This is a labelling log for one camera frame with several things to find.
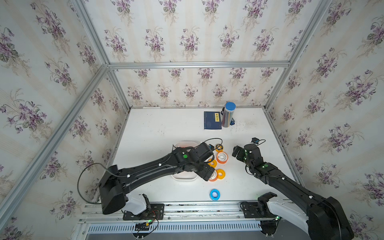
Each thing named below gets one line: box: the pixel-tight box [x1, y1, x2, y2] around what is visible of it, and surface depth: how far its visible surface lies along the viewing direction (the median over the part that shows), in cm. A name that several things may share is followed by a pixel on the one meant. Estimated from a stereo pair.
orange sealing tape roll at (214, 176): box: [208, 169, 219, 182], surface depth 83 cm
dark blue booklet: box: [204, 111, 222, 131], surface depth 113 cm
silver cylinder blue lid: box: [220, 101, 236, 128], surface depth 100 cm
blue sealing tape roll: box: [209, 188, 221, 202], surface depth 80 cm
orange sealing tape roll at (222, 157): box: [216, 151, 229, 164], surface depth 92 cm
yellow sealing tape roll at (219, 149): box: [215, 144, 224, 153], surface depth 97 cm
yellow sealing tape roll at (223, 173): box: [216, 168, 226, 180], surface depth 87 cm
